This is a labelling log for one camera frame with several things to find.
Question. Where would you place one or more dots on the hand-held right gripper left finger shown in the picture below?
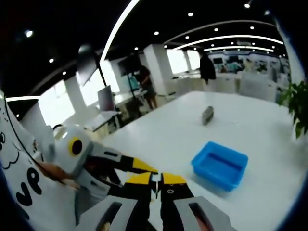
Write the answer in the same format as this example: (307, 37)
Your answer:
(115, 211)

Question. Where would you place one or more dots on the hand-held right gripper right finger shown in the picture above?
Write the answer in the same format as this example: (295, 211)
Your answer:
(183, 207)

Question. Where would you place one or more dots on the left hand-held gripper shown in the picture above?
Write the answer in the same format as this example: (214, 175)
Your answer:
(69, 158)

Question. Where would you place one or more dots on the silver metal tweezers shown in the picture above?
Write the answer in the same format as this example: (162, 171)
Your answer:
(156, 190)

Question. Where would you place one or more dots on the blue plastic container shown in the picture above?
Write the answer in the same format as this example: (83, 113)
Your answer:
(220, 166)

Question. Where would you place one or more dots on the white office desk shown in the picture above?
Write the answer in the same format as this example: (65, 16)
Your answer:
(103, 119)

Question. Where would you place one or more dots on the white table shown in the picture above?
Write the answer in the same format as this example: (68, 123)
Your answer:
(168, 134)

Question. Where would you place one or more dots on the small grey box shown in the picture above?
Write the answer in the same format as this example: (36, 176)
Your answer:
(207, 115)

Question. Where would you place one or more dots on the person's body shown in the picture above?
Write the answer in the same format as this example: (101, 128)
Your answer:
(14, 173)

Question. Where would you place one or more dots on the green plant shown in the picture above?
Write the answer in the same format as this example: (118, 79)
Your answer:
(299, 103)

